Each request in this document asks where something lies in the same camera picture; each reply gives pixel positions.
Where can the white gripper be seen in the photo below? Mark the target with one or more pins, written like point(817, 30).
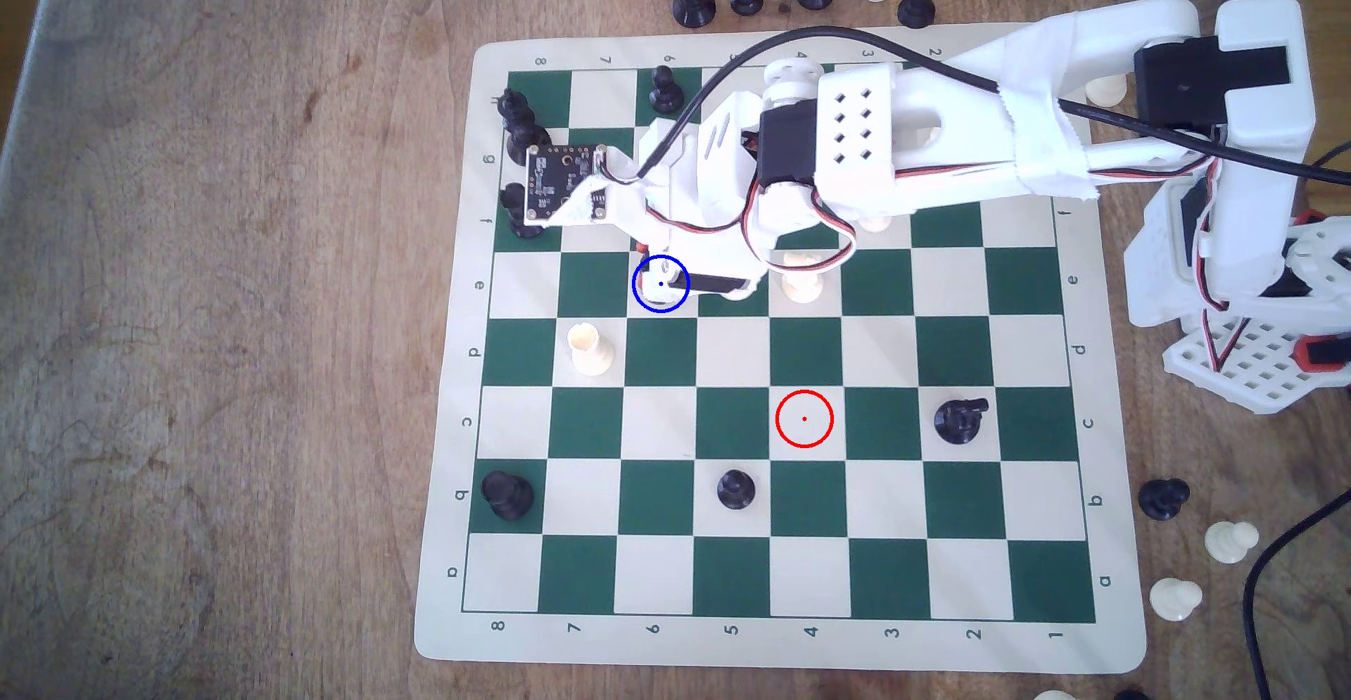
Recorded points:
point(714, 284)

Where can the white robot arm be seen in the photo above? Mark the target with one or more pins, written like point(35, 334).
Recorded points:
point(1256, 46)

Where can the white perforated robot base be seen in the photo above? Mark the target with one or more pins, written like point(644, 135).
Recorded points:
point(1245, 368)

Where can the green and cream chess mat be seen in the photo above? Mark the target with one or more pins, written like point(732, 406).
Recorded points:
point(654, 573)

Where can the white chess piece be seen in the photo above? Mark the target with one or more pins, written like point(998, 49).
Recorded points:
point(1055, 696)

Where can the black chess piece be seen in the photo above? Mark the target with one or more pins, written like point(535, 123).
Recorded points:
point(1131, 696)

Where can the black rook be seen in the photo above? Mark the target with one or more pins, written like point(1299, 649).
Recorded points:
point(507, 494)

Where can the white tape wrap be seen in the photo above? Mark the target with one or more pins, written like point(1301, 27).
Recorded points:
point(1045, 98)

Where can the red black base part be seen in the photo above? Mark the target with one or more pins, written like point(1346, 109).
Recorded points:
point(1321, 352)

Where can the black camera circuit board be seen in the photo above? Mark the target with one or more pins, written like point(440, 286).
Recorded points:
point(559, 178)

